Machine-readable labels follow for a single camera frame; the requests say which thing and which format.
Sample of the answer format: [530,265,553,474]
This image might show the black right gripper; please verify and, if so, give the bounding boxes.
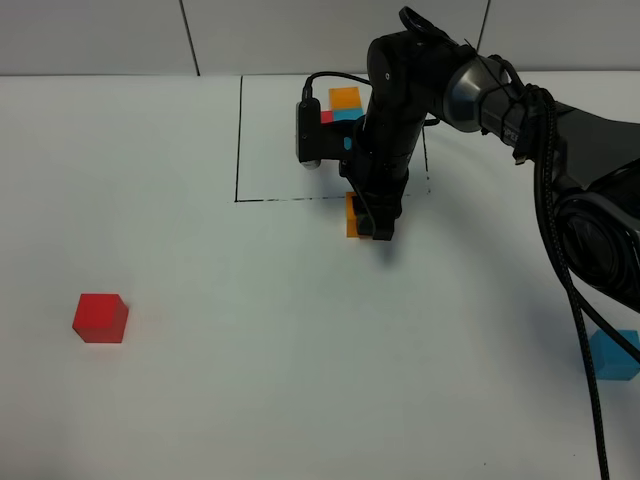
[339,117,410,241]

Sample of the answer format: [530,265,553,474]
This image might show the blue template cube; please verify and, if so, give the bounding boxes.
[332,107,364,121]

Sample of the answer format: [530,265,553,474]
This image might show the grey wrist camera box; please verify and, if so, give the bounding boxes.
[296,97,356,169]

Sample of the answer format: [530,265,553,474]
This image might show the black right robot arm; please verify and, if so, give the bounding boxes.
[342,8,639,309]

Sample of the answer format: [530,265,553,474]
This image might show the red template cube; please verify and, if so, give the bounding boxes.
[321,110,334,124]

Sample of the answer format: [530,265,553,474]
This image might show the black braided cable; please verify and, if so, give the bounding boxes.
[514,84,640,480]

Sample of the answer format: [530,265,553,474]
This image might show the orange template cube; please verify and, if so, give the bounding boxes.
[329,87,362,111]

